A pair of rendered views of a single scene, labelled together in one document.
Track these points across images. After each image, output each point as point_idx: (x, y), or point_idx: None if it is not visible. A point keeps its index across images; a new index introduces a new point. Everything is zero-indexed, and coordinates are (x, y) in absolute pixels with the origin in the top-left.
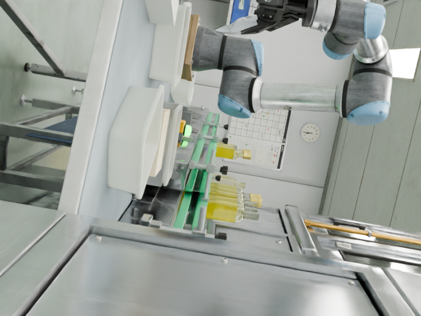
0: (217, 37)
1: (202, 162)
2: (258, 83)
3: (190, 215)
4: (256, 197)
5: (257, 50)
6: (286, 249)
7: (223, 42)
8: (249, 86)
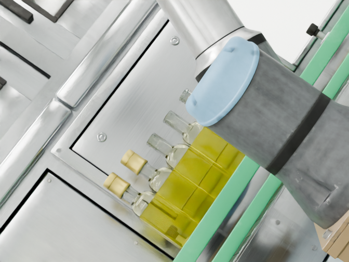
0: (342, 109)
1: (263, 171)
2: (249, 30)
3: (339, 55)
4: (119, 177)
5: (249, 42)
6: (112, 106)
7: (324, 95)
8: (267, 41)
